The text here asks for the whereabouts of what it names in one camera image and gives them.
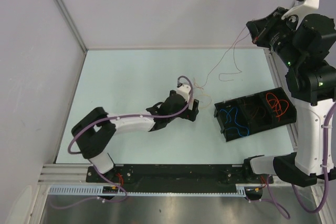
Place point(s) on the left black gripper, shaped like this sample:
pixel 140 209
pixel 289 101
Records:
pixel 190 114

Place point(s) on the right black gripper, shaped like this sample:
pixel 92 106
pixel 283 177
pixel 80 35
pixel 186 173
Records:
pixel 260 29

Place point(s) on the black compartment tray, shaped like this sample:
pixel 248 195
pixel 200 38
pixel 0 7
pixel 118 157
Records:
pixel 252 114

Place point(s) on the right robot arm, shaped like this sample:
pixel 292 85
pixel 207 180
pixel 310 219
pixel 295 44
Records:
pixel 313 93

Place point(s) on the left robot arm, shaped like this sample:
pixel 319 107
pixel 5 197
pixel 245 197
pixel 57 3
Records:
pixel 93 133

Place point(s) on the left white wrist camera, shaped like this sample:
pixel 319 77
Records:
pixel 185 91

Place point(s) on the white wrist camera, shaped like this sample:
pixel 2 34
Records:
pixel 185 91
pixel 303 8

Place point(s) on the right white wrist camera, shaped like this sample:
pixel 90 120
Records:
pixel 303 8

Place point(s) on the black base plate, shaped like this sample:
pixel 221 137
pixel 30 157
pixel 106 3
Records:
pixel 184 178

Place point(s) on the slotted cable duct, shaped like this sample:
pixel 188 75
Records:
pixel 78 190

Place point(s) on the aluminium frame rail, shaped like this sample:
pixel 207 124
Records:
pixel 63 174

